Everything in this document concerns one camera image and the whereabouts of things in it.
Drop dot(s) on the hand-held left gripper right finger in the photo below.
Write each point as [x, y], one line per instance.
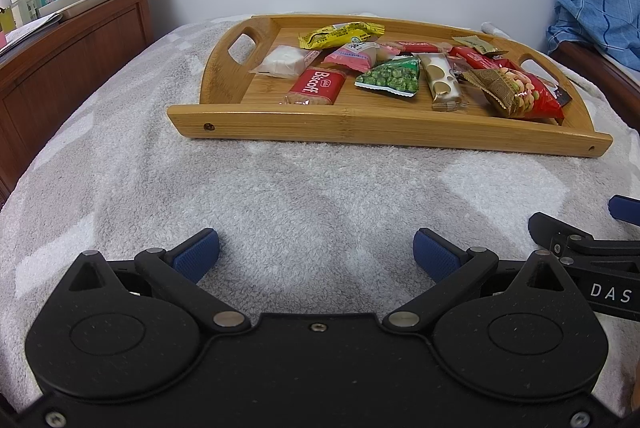
[435, 258]

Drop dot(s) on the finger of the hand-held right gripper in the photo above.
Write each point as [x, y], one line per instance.
[557, 228]
[625, 208]

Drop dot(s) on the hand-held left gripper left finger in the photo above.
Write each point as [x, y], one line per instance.
[195, 255]

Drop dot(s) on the red gold peanut packet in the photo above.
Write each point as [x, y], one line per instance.
[520, 93]

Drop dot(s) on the brown gold snack packet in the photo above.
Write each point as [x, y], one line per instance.
[440, 81]

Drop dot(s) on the green pea snack packet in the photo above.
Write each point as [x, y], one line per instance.
[392, 76]

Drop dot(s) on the long red snack packet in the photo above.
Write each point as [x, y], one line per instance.
[472, 57]

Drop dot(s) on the olive gold candy packet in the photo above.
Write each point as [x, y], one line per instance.
[472, 43]

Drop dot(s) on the red biscuit packet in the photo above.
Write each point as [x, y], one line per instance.
[317, 86]

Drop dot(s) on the small red candy packet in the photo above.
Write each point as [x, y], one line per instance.
[417, 46]

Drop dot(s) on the white pastry clear packet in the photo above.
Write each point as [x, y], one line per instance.
[285, 61]

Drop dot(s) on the pink snack packet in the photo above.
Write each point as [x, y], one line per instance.
[350, 57]

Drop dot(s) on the yellow snack packet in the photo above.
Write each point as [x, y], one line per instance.
[340, 34]

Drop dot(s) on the brown wooden cabinet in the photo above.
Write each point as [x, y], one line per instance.
[75, 83]

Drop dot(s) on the stack of papers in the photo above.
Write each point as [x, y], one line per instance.
[30, 33]

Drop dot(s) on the dark wooden bed frame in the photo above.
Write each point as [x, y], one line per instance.
[600, 68]

